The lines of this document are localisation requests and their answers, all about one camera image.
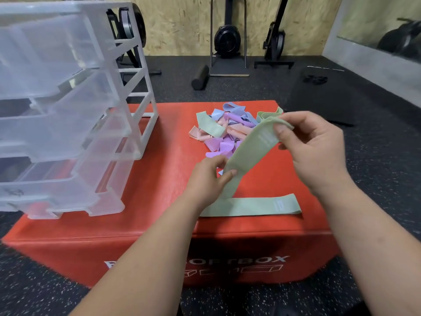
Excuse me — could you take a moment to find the person's right hand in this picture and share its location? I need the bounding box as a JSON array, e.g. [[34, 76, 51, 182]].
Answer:
[[274, 111, 355, 198]]

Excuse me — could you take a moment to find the person's left hand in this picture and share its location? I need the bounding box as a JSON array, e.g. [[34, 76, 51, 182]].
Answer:
[[181, 155, 237, 214]]

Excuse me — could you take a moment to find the pile of mixed resistance bands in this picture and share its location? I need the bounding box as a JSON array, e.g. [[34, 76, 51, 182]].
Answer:
[[189, 101, 284, 176]]

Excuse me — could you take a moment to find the stack of green bands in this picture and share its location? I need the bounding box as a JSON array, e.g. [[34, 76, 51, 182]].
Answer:
[[200, 193, 302, 218]]

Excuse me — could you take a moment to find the translucent plastic drawer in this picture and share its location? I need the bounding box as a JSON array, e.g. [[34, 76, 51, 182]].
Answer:
[[87, 158, 136, 217], [0, 131, 136, 220], [0, 14, 109, 101], [0, 70, 132, 163]]

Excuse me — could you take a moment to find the clear plastic drawer unit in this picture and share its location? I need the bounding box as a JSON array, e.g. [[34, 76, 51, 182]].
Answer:
[[0, 0, 159, 161]]

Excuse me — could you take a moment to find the person's right forearm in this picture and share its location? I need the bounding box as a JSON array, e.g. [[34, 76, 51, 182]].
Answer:
[[315, 180, 421, 316]]

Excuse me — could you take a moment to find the person's left forearm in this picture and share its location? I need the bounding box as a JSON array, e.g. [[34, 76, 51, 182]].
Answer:
[[71, 197, 211, 316]]

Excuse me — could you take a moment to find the red soft plyo box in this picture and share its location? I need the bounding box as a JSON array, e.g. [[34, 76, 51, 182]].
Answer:
[[1, 100, 341, 288]]

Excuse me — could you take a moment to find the black exercise mat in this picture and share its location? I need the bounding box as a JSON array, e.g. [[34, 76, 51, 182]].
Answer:
[[286, 67, 357, 126]]

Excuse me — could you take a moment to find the black foam roller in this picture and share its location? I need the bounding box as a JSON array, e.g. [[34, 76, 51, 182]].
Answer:
[[191, 65, 211, 91]]

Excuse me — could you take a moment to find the black upright rowing machine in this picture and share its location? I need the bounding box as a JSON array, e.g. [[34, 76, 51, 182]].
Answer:
[[253, 0, 295, 69]]

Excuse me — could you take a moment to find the black ski machine with stand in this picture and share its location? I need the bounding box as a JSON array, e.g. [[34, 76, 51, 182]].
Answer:
[[209, 0, 250, 78]]

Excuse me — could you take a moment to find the wall mirror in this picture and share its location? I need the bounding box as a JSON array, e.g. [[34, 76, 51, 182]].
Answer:
[[336, 0, 421, 65]]

